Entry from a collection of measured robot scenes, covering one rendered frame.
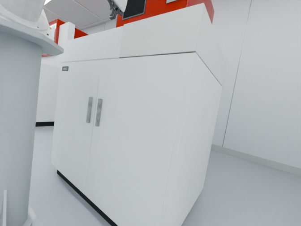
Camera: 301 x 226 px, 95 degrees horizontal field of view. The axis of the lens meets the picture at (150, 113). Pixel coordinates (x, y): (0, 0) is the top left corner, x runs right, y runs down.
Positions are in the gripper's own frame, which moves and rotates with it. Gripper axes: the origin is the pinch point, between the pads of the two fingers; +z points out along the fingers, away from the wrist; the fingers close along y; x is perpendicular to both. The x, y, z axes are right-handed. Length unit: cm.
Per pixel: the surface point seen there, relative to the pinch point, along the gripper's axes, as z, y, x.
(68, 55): 20.8, -0.3, -34.9
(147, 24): 13.6, 2.4, 28.8
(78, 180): 92, -14, -6
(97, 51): 21.0, 0.3, -2.7
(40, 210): 108, -2, -12
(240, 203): 89, -94, 75
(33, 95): 52, 18, -7
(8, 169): 82, 18, -5
